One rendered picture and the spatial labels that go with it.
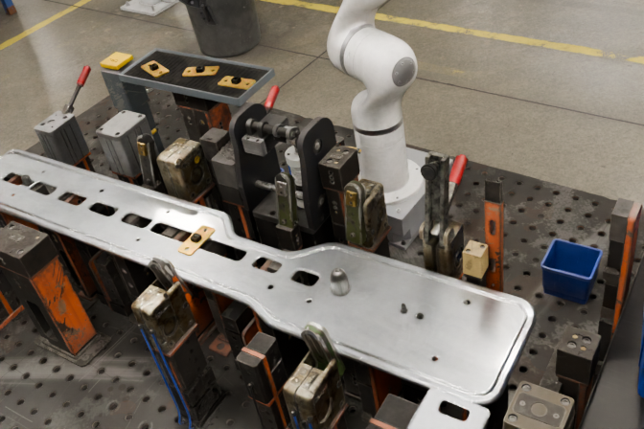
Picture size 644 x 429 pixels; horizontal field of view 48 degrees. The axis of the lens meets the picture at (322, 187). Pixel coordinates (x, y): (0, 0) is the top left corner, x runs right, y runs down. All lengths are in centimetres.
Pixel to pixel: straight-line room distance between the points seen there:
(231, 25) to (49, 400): 294
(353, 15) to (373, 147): 32
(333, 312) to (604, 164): 212
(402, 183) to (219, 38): 269
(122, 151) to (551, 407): 108
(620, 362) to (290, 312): 54
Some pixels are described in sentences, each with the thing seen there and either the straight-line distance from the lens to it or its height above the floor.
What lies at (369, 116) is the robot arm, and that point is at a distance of 166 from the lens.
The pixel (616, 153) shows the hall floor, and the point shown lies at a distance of 330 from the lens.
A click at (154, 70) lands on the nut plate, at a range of 179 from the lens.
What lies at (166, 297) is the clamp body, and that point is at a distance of 133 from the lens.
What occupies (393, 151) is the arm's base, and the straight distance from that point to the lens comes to 173.
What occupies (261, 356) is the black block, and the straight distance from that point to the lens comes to 125.
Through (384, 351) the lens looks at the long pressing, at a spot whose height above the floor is 100.
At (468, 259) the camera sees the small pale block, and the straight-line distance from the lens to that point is 126.
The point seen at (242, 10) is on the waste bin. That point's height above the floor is 26.
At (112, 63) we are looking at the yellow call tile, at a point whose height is 116.
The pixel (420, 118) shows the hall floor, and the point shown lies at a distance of 353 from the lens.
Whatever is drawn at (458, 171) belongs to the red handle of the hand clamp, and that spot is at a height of 113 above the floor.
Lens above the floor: 194
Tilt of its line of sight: 38 degrees down
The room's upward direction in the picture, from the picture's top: 11 degrees counter-clockwise
